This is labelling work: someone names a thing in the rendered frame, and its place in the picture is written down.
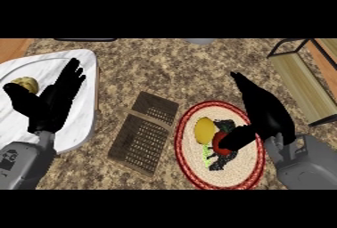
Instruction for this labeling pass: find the white marble tray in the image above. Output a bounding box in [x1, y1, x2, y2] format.
[0, 48, 99, 155]

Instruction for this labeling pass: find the red tomato print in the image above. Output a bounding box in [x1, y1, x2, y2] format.
[201, 118, 239, 172]

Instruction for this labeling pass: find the yellow lemon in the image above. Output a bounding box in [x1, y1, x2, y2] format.
[193, 117, 217, 146]

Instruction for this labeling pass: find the brown wicker basket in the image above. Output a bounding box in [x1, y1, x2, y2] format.
[106, 91, 180, 176]

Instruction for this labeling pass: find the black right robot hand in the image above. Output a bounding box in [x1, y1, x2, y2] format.
[217, 71, 297, 151]

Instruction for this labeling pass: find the yellow-green potato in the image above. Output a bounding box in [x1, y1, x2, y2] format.
[8, 77, 41, 95]

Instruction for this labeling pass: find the wooden tiered shelf black frame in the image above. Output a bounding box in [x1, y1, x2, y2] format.
[266, 38, 337, 127]

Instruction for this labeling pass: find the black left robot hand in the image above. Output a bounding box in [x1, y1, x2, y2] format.
[3, 57, 87, 134]

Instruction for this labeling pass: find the grey round object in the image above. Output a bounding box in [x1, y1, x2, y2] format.
[183, 37, 217, 45]

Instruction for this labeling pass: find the round red-rimmed woven placemat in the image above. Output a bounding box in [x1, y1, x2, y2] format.
[174, 100, 267, 191]

